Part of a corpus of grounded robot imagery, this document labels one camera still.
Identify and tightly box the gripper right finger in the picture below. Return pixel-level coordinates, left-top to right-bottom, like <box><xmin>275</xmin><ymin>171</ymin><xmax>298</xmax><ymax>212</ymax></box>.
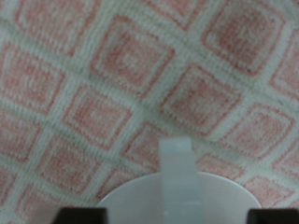
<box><xmin>247</xmin><ymin>207</ymin><xmax>299</xmax><ymax>224</ymax></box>

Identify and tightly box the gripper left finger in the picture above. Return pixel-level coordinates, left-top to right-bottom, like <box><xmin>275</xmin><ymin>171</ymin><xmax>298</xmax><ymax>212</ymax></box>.
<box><xmin>50</xmin><ymin>206</ymin><xmax>109</xmax><ymax>224</ymax></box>

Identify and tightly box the white plastic mug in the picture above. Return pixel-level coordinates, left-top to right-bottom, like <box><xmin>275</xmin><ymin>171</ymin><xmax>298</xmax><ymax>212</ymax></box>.
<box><xmin>95</xmin><ymin>136</ymin><xmax>263</xmax><ymax>224</ymax></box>

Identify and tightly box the pink checked cloth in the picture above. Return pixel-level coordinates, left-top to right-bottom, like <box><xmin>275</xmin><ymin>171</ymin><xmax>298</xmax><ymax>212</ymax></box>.
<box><xmin>0</xmin><ymin>0</ymin><xmax>299</xmax><ymax>224</ymax></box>

